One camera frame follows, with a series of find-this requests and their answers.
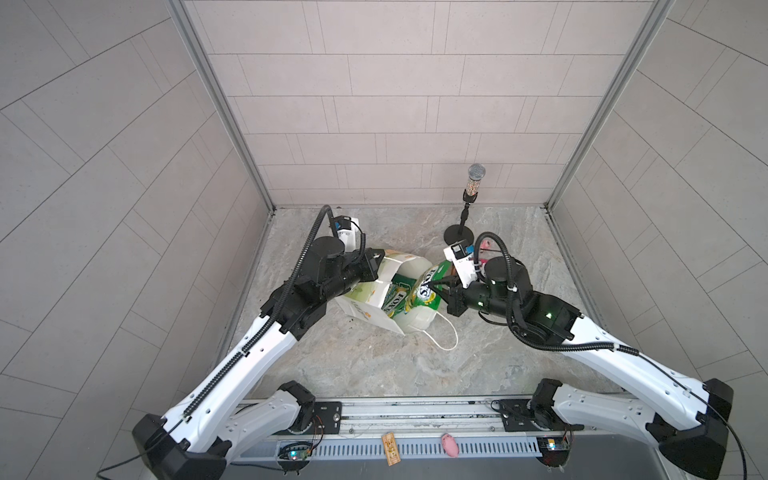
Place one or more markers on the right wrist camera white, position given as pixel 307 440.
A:
pixel 462 257

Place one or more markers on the black microphone stand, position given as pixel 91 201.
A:
pixel 461 233

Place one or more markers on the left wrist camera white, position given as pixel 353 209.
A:
pixel 348 232

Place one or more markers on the circuit board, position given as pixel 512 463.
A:
pixel 554 451
pixel 293 457

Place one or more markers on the wooden tag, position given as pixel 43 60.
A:
pixel 390 448

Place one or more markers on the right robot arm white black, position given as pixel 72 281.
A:
pixel 686 419

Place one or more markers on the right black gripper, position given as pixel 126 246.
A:
pixel 453 296

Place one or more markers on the green fox's candy bag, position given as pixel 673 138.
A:
pixel 401 296
pixel 422 295

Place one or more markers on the pink oval eraser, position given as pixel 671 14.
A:
pixel 450 446

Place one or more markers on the left circuit board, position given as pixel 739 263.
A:
pixel 293 457

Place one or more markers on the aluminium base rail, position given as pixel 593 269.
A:
pixel 484 427

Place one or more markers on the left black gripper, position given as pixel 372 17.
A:
pixel 366 269

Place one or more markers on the white paper bag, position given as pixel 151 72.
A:
pixel 364 301

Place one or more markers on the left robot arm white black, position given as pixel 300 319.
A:
pixel 202 434

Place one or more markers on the right circuit board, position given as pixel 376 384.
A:
pixel 554 451

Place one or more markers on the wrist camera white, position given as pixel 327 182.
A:
pixel 462 257
pixel 348 232

